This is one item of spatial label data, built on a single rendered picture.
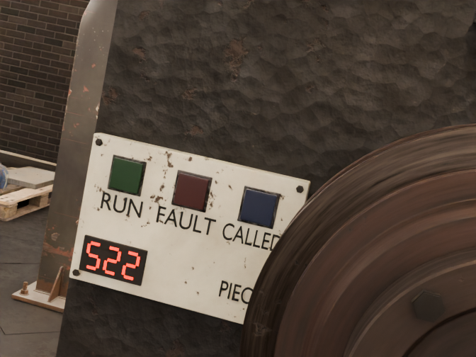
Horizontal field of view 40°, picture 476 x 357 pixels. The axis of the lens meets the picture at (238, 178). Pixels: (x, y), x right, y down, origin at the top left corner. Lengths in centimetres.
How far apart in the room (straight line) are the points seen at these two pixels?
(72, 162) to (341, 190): 293
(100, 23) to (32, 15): 425
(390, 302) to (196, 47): 39
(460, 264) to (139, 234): 40
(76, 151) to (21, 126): 423
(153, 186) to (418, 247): 33
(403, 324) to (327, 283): 9
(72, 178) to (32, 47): 424
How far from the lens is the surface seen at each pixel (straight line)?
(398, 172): 60
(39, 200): 546
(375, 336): 54
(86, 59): 343
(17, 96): 768
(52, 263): 361
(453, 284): 53
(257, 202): 74
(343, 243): 59
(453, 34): 76
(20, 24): 769
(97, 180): 80
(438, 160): 60
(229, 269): 77
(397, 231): 58
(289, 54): 75
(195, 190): 75
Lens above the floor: 134
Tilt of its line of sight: 9 degrees down
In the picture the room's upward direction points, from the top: 12 degrees clockwise
